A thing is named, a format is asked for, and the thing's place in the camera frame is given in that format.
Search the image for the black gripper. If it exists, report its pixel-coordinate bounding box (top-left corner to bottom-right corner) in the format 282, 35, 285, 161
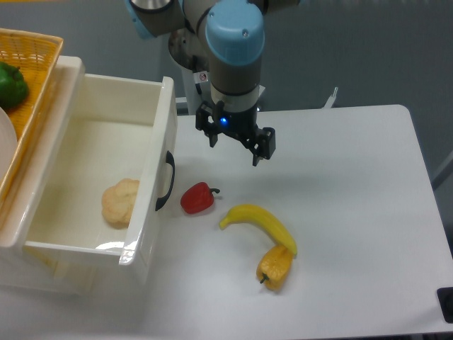
195, 101, 276, 166

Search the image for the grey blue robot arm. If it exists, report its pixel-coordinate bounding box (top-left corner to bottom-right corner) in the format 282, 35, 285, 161
125, 1, 275, 166

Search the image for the white drawer cabinet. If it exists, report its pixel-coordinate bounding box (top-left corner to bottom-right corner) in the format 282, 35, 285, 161
1, 56, 94, 294

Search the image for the red bell pepper toy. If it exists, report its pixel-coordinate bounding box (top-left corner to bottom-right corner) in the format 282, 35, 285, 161
180, 182, 220, 215

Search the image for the yellow banana toy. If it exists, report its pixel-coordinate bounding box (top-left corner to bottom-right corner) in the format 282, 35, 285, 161
219, 204, 298, 256

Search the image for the orange bell pepper toy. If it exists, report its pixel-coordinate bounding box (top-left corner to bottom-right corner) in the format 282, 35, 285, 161
256, 244, 293, 291

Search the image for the cauliflower toy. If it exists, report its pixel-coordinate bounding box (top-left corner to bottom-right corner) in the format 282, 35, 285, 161
101, 178, 139, 229

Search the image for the yellow woven basket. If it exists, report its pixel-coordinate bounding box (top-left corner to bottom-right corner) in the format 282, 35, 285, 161
1, 28, 64, 202

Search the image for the green bell pepper toy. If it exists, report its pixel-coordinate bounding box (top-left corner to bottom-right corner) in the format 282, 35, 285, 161
1, 62, 29, 111

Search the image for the white plate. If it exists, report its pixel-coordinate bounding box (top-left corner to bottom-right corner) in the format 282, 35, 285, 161
0, 109, 18, 180

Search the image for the black object at table edge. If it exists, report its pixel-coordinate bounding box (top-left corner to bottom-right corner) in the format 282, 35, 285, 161
437, 287, 453, 324

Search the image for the black top drawer handle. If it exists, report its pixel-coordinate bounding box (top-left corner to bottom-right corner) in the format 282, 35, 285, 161
155, 150, 176, 211

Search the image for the white clamp bracket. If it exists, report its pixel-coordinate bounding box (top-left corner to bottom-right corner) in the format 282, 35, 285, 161
322, 86, 338, 109

